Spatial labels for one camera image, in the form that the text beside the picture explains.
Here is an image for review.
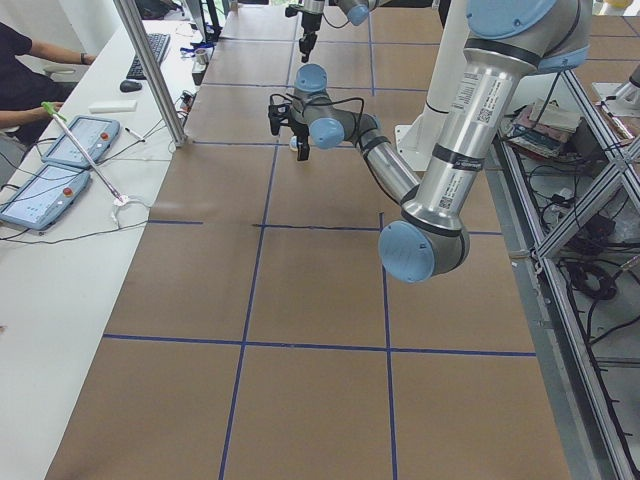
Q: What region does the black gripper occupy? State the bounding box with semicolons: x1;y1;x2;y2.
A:
298;12;321;62
291;120;310;161

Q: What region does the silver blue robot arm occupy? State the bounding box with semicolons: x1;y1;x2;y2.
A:
285;1;592;283
285;0;386;63

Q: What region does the black computer keyboard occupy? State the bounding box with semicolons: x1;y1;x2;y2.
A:
125;32;172;81

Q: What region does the black marker pen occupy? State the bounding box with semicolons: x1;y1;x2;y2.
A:
124;127;146;143

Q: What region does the black computer mouse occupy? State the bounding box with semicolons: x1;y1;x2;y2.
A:
119;79;142;93

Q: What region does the white foam block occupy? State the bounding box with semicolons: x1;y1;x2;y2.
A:
88;100;137;113

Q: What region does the upper blue teach pendant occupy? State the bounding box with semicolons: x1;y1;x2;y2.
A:
42;115;121;169

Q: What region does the blue teach pendant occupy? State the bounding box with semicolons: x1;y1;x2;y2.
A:
1;164;90;231
42;115;121;169

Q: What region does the stack of books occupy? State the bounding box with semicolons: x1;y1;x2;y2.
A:
502;99;582;158

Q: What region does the lower blue teach pendant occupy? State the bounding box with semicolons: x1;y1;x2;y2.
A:
1;164;90;231

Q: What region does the seated person in black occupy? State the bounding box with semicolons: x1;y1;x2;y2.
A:
1;23;96;146

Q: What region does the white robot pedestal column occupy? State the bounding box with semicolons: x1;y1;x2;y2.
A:
394;0;469;172

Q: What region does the aluminium frame post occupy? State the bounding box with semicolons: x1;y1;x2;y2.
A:
113;0;187;148

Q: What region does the bundle of black cables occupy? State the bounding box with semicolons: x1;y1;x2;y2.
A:
564;259;624;301

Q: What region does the aluminium side frame rail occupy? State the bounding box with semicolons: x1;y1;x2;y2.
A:
490;60;639;479

